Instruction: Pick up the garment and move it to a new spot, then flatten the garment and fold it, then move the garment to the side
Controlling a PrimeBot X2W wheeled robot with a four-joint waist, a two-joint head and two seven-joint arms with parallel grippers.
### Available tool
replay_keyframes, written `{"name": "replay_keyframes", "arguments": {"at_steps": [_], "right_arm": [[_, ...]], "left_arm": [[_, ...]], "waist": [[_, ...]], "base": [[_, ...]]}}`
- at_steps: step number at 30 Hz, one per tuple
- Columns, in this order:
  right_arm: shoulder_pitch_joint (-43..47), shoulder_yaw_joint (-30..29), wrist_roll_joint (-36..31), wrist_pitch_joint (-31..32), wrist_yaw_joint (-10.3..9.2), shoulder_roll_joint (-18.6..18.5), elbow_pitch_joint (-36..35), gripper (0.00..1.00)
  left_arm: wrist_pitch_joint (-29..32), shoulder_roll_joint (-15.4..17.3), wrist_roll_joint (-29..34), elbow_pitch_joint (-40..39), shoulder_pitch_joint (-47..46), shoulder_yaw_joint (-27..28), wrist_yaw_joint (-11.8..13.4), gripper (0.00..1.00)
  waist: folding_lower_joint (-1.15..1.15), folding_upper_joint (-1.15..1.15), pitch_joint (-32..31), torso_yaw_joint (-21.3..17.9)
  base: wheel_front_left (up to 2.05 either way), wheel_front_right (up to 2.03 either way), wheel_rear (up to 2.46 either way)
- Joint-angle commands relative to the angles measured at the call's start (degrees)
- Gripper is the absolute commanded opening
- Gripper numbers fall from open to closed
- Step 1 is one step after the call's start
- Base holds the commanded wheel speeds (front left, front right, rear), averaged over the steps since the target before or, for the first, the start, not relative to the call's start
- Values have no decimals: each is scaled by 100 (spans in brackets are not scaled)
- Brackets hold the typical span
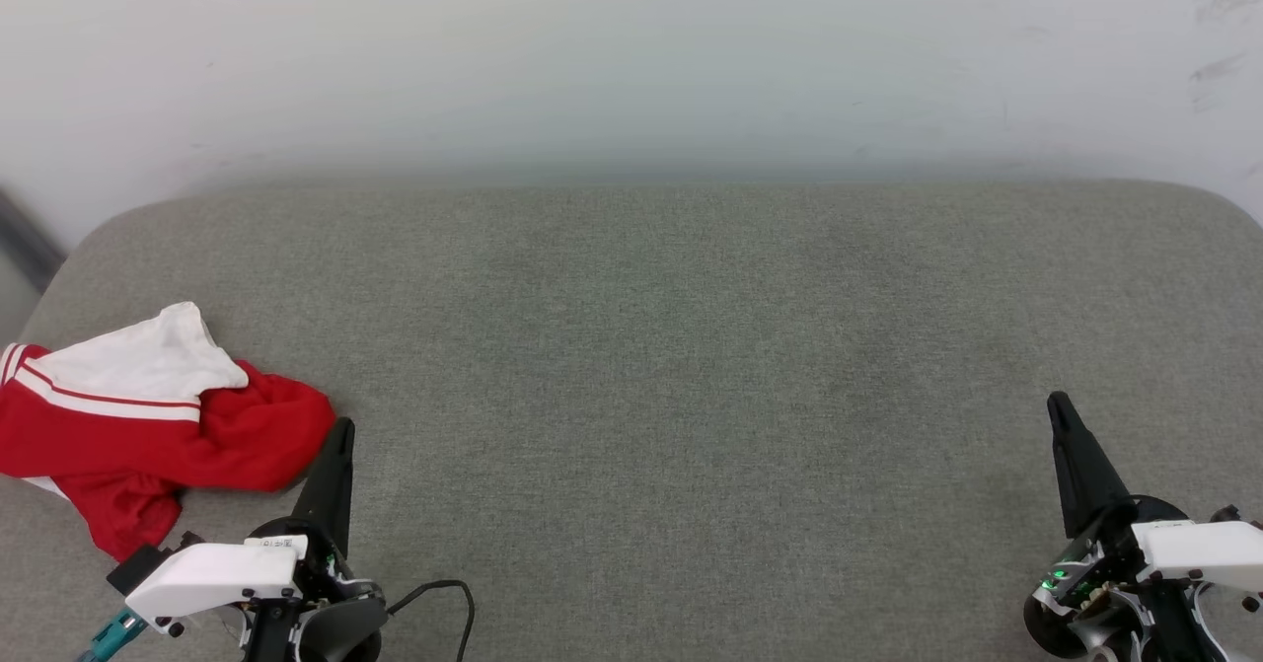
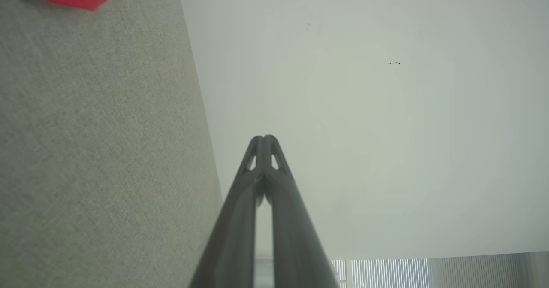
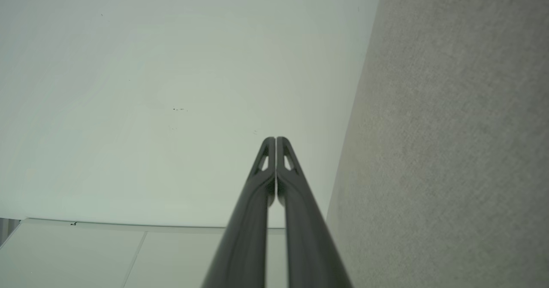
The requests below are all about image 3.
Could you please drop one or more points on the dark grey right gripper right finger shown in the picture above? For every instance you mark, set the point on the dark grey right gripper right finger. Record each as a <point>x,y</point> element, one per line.
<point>306,236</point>

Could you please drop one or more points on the grey fabric sofa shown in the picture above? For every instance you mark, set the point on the grey fabric sofa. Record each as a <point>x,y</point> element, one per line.
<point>450,150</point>

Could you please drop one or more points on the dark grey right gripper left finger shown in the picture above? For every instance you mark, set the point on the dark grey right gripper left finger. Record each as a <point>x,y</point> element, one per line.
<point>246,236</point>

